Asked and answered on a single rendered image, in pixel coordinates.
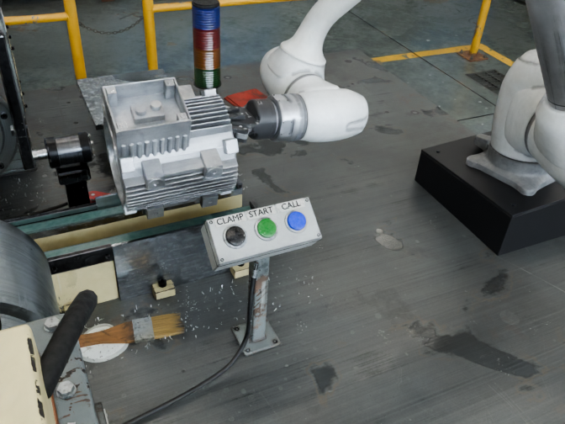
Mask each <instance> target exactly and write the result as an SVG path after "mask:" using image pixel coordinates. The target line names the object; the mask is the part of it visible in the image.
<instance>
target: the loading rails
mask: <svg viewBox="0 0 565 424"><path fill-rule="evenodd" d="M237 177H238V176H237ZM218 196H219V197H218V203H217V205H214V206H209V207H205V208H202V207H201V204H200V203H194V202H191V203H187V204H179V205H175V206H172V207H167V208H164V216H162V217H158V218H155V219H150V220H148V219H147V217H146V214H144V215H143V214H142V211H141V209H140V210H137V213H136V214H132V215H125V214H124V212H123V208H122V204H121V201H120V199H119V196H118V193H111V194H107V195H103V196H98V197H95V200H96V202H95V203H90V204H83V205H78V206H74V207H70V208H66V209H58V210H54V211H50V212H45V213H41V214H37V215H29V216H25V217H21V218H17V219H12V220H5V221H4V222H7V223H9V224H10V225H13V226H15V227H17V228H19V229H20V230H22V231H23V232H24V233H26V234H27V235H28V236H30V237H31V238H32V239H33V240H34V241H35V242H36V243H37V244H38V245H39V246H40V248H41V249H42V251H43V253H44V254H45V256H46V258H47V261H48V263H49V266H50V272H51V277H52V280H53V284H54V288H55V295H56V298H57V303H58V306H59V311H60V313H64V312H65V313H66V311H67V309H68V307H69V306H70V304H71V302H72V301H73V300H74V299H75V298H76V296H77V295H78V293H79V292H81V291H83V290H86V289H89V290H92V291H94V293H95V294H96V295H97V296H98V303H102V302H105V301H109V300H111V299H117V298H119V297H120V299H121V300H125V299H130V298H134V297H136V296H140V295H143V294H148V293H153V295H154V297H155V299H156V300H158V299H164V298H166V297H170V296H173V295H175V294H176V289H175V286H178V285H180V284H186V283H190V282H192V281H196V280H199V279H202V278H208V277H212V276H214V275H218V274H221V273H227V272H231V273H232V275H233V276H234V278H239V277H243V276H246V275H249V263H248V262H247V263H243V264H241V265H237V266H234V267H230V268H225V269H221V270H218V271H213V269H212V266H211V263H210V261H209V255H208V252H207V249H206V246H205V243H204V240H203V235H202V232H201V228H202V227H203V225H204V221H206V220H210V219H213V218H217V217H221V216H225V215H232V214H235V213H239V212H243V211H247V210H250V209H257V208H260V207H259V206H258V204H257V203H256V201H255V200H254V199H252V200H250V206H249V205H247V206H244V207H242V181H241V180H240V179H239V178H237V182H236V185H235V189H234V190H233V191H231V193H229V194H225V195H220V194H218Z"/></svg>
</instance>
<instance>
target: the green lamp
mask: <svg viewBox="0 0 565 424"><path fill-rule="evenodd" d="M194 81H195V84H196V85H197V86H199V87H206V88H210V87H217V86H218V85H219V84H220V67H219V68H217V69H214V70H208V71H207V70H201V69H198V68H197V67H194Z"/></svg>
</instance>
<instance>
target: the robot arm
mask: <svg viewBox="0 0 565 424"><path fill-rule="evenodd" d="M360 1H361V0H318V2H317V3H316V4H315V5H314V6H313V7H312V8H311V9H310V10H309V12H308V13H307V15H306V16H305V18H304V20H303V22H302V23H301V24H300V26H299V28H298V30H297V32H296V33H295V35H294V36H293V37H292V38H291V39H289V40H286V41H283V42H282V43H281V44H280V46H278V47H275V48H273V49H271V50H269V51H268V52H267V53H266V54H265V55H264V56H263V58H262V60H261V65H260V75H261V81H262V83H263V86H264V87H265V89H266V90H267V92H268V94H269V95H270V96H268V97H267V98H259V99H251V100H249V101H248V102H247V104H246V105H245V106H244V107H239V106H232V107H228V106H226V105H225V101H224V100H223V103H224V106H226V110H228V113H227V114H228V115H229V119H230V123H231V124H232V131H233V136H234V138H236V139H237V141H238V142H242V143H246V142H247V137H248V136H249V137H250V138H252V139H253V140H260V139H269V140H271V141H274V142H277V141H288V140H291V141H295V140H305V141H308V142H328V141H335V140H343V139H346V138H349V137H352V136H354V135H357V134H359V133H361V132H362V131H363V129H364V127H365V125H366V123H367V119H368V106H367V101H366V99H365V98H364V97H363V96H362V95H361V94H359V93H355V92H353V91H352V90H349V89H345V88H339V87H338V86H336V85H334V84H331V83H329V82H327V81H325V63H326V59H325V58H324V55H323V51H322V49H323V44H324V40H325V36H326V35H327V33H328V31H329V30H330V28H331V26H332V25H333V24H334V23H335V22H336V21H337V20H338V19H339V18H340V17H341V16H343V15H344V14H345V13H347V12H348V11H349V10H350V9H351V8H353V7H354V6H355V5H357V4H358V3H359V2H360ZM525 3H526V7H527V11H528V14H529V19H530V22H531V29H532V34H533V37H534V41H535V45H536V49H535V50H528V51H527V52H526V53H525V54H524V55H522V56H520V57H518V58H517V59H516V61H515V62H514V63H513V64H512V66H511V67H510V69H509V70H508V72H507V73H506V75H505V77H504V80H503V81H502V84H501V87H500V90H499V96H498V99H497V103H496V106H495V111H494V119H493V124H492V134H491V136H490V135H484V134H478V135H477V136H476V137H475V138H474V144H475V145H477V146H478V147H479V148H481V149H482V150H483V152H481V153H479V154H476V155H471V156H468V157H467V161H466V164H467V165H468V166H470V167H473V168H477V169H478V170H480V171H482V172H485V173H487V174H488V175H490V176H492V177H494V178H497V179H498V180H499V181H501V182H503V183H506V184H508V185H510V186H511V187H513V188H515V189H516V190H517V191H519V192H520V193H521V194H524V195H526V196H532V195H534V194H535V193H536V191H537V190H539V189H541V188H543V187H545V186H547V185H548V184H550V183H553V182H555V181H557V182H558V183H559V184H560V185H562V186H563V187H564V188H565V0H525Z"/></svg>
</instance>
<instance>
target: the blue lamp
mask: <svg viewBox="0 0 565 424"><path fill-rule="evenodd" d="M192 16H193V27H194V28H195V29H201V30H214V29H217V28H219V27H220V5H219V6H218V7H217V8H211V9H202V8H196V7H194V6H193V5H192Z"/></svg>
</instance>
